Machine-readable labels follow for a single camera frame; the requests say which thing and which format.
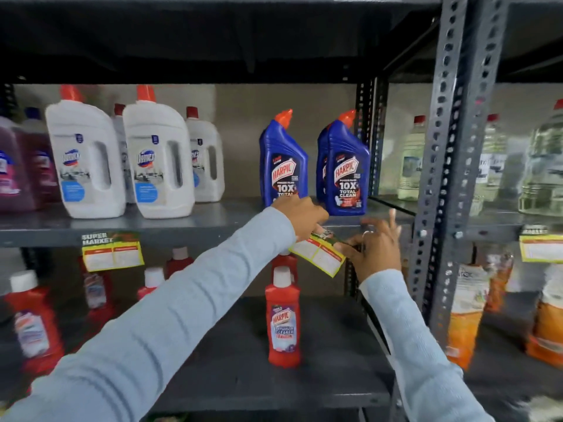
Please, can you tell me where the person's right hand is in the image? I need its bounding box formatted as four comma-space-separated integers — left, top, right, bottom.
334, 209, 402, 284

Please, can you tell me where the person's left hand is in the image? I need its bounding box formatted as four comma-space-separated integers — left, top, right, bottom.
271, 195, 330, 242

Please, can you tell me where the orange and white refill pouch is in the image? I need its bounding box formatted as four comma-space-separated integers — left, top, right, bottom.
525, 263, 563, 370
485, 252, 515, 314
445, 264, 491, 371

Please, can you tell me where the person's right forearm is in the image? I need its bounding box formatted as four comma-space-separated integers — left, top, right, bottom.
359, 269, 496, 422

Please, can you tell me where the person's left forearm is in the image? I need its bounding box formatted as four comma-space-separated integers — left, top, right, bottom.
0, 206, 298, 422

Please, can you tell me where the purple cleaner bottle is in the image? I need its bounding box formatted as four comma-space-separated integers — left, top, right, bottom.
0, 116, 37, 214
19, 107, 61, 208

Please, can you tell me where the clear liquid bottle red cap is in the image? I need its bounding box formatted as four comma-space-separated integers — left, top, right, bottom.
397, 114, 427, 202
518, 98, 563, 217
469, 113, 507, 217

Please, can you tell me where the grey metal shelving rack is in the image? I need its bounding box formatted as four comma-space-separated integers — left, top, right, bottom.
0, 0, 473, 422
422, 0, 563, 422

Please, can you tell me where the blue toilet cleaner bottle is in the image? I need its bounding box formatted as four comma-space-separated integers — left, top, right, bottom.
324, 109, 371, 217
315, 123, 330, 203
259, 109, 309, 210

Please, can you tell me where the yellow shelf price label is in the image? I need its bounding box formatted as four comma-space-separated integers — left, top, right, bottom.
81, 232, 145, 273
518, 226, 563, 263
289, 230, 348, 278

